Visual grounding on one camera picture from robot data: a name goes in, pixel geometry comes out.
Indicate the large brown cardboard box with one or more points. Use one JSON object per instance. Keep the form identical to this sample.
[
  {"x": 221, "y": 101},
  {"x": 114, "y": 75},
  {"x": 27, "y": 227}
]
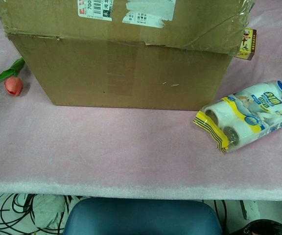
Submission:
[{"x": 121, "y": 71}]

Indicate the pink tablecloth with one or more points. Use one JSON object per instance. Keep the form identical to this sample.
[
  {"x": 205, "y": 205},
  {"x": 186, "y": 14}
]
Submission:
[{"x": 106, "y": 151}]

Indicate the blue chair seat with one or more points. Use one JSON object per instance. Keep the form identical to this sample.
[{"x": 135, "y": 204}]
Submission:
[{"x": 143, "y": 218}]

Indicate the lint roller refill pack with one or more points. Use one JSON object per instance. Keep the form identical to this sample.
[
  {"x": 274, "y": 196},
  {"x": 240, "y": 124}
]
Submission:
[{"x": 253, "y": 112}]

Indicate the small red yellow box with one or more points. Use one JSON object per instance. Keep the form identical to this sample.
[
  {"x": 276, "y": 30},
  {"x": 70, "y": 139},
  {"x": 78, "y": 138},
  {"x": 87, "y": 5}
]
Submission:
[{"x": 250, "y": 46}]

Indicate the artificial red tulip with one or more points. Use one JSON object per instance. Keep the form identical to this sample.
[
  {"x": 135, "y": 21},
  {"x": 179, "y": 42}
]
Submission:
[{"x": 13, "y": 85}]

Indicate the crumpled white plastic sheet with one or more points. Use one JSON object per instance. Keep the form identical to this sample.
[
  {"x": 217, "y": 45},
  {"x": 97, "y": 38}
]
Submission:
[{"x": 48, "y": 210}]

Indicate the black round bin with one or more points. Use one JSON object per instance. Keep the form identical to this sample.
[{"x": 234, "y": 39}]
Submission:
[{"x": 265, "y": 228}]

